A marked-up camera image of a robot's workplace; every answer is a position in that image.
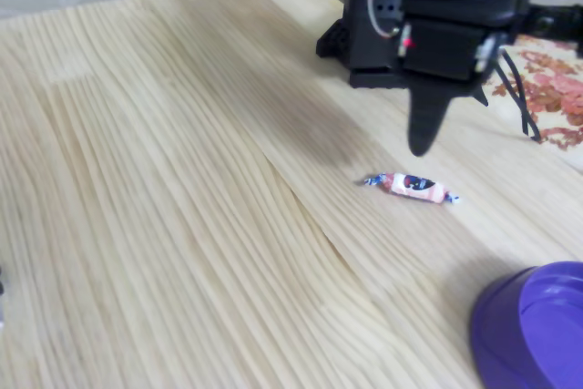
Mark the pink candy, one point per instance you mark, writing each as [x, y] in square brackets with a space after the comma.
[410, 186]

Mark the black robot arm with base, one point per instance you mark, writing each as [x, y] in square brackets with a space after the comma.
[360, 43]

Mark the purple plastic bowl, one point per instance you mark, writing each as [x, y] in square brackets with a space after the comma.
[501, 339]

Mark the floral patterned cloth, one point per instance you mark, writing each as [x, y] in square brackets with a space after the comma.
[560, 88]

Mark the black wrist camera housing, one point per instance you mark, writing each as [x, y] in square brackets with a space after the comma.
[551, 20]

